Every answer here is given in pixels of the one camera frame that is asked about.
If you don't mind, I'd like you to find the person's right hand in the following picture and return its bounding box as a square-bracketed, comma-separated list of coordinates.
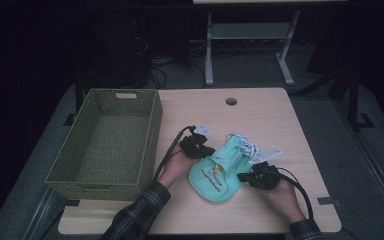
[263, 178, 306, 224]

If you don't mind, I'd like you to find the person's left hand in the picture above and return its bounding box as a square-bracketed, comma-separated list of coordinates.
[158, 149, 201, 190]

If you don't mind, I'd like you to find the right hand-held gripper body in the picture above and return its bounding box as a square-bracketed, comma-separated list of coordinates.
[249, 149, 284, 191]

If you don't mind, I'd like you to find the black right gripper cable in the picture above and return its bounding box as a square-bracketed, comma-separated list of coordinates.
[274, 166, 315, 221]

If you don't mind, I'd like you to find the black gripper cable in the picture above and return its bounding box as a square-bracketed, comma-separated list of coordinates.
[274, 166, 315, 221]
[151, 124, 197, 183]

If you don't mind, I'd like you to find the grey tape strip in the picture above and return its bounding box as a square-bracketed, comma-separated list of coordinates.
[316, 196, 335, 206]

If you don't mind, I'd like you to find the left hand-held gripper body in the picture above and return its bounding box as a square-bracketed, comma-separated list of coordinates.
[179, 124, 213, 160]

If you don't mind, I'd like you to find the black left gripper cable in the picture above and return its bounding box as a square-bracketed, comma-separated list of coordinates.
[151, 124, 197, 183]

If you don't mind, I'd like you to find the black metal stand post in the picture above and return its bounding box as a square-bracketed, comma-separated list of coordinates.
[329, 66, 375, 131]
[63, 78, 85, 127]

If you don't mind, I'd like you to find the mint green baby garment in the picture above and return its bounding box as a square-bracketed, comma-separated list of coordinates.
[188, 132, 262, 205]

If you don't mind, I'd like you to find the white metal desk frame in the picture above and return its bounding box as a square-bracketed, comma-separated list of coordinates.
[193, 0, 348, 87]

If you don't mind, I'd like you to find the aluminium floor rail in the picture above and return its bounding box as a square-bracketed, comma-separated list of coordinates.
[22, 186, 65, 240]
[333, 99, 384, 232]

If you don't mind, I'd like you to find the green woven basket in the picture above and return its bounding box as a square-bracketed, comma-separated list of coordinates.
[44, 88, 164, 202]

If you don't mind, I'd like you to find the bundle of floor cables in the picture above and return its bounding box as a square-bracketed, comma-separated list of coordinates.
[144, 36, 208, 90]

